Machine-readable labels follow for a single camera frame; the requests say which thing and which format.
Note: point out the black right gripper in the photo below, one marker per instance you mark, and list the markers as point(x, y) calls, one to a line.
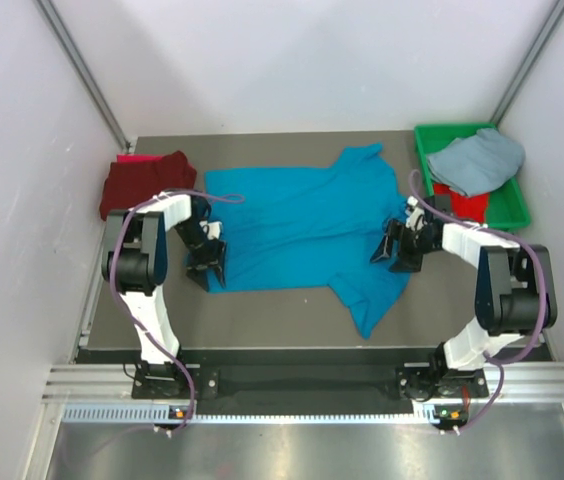
point(405, 262)

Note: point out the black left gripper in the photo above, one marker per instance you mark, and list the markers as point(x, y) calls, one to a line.
point(197, 272)

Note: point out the blue t shirt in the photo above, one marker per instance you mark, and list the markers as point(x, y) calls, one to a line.
point(309, 227)

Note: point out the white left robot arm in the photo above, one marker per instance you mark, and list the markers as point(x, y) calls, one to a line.
point(135, 266)

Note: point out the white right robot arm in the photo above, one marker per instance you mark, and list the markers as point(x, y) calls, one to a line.
point(514, 294)

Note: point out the red t shirt in bin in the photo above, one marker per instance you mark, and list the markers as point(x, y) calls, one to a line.
point(471, 208)

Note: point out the dark red folded t shirt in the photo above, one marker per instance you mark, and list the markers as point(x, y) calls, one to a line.
point(129, 184)

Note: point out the grey t shirt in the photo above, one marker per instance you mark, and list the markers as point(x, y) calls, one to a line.
point(479, 164)

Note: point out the green plastic bin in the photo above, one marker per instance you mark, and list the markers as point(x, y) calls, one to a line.
point(507, 209)

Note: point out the pink folded t shirt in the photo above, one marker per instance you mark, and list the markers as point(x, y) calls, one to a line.
point(133, 158)

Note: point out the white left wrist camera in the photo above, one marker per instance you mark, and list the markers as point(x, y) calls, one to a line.
point(212, 230)

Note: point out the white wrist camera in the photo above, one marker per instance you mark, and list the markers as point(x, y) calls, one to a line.
point(212, 230)
point(416, 215)

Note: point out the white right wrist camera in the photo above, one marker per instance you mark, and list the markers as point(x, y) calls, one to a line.
point(416, 215)

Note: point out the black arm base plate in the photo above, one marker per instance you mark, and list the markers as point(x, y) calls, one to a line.
point(307, 382)

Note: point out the aluminium front rail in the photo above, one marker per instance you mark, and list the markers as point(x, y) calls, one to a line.
point(104, 394)

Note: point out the right aluminium corner post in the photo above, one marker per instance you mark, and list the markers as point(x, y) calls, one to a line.
point(540, 41)

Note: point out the aluminium corner post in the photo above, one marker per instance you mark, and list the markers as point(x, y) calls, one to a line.
point(58, 27)
point(540, 41)

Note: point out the left aluminium corner post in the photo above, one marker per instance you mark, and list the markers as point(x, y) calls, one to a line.
point(58, 27)

